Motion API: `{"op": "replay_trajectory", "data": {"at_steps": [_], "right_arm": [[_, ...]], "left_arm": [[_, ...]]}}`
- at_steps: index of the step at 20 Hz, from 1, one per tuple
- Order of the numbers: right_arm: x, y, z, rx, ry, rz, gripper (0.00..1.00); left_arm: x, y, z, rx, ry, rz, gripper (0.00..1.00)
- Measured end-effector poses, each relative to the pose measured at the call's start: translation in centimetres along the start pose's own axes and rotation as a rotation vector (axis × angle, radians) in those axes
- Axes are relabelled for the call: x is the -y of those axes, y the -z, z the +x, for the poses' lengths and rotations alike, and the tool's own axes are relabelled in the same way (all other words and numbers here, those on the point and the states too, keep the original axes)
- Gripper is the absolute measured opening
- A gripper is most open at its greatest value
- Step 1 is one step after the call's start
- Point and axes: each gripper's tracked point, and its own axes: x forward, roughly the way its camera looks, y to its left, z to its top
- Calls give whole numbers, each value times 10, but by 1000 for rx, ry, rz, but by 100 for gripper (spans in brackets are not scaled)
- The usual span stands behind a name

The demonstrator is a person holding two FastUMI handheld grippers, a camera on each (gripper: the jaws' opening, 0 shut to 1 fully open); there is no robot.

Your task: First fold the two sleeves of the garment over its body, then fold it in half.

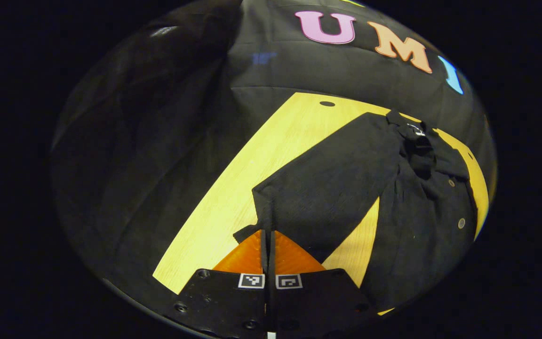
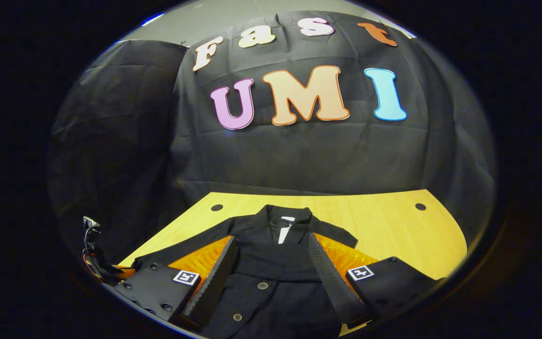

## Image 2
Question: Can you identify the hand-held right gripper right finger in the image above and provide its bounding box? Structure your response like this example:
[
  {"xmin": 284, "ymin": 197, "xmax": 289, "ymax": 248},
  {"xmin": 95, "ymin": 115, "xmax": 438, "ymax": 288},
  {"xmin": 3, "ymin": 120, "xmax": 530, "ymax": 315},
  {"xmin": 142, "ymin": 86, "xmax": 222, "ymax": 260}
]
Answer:
[{"xmin": 307, "ymin": 233, "xmax": 443, "ymax": 330}]

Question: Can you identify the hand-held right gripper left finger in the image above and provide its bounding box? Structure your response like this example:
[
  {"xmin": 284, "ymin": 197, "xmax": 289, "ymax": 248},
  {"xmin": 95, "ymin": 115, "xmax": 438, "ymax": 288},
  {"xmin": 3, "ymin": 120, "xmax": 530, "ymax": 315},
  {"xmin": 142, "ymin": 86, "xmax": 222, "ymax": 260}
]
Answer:
[{"xmin": 112, "ymin": 235, "xmax": 239, "ymax": 329}]

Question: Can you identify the black buttoned jacket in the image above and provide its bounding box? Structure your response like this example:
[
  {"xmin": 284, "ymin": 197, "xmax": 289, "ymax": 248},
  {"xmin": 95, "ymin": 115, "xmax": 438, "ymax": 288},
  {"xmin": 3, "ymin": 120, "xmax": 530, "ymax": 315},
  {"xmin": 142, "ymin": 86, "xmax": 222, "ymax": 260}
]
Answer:
[{"xmin": 132, "ymin": 204, "xmax": 360, "ymax": 339}]

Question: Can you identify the black backdrop cloth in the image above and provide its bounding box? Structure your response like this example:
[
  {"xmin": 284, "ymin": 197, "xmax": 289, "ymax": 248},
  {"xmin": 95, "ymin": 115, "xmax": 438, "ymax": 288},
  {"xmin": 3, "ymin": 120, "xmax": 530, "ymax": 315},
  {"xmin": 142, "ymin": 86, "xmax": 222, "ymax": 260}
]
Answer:
[{"xmin": 48, "ymin": 10, "xmax": 496, "ymax": 278}]

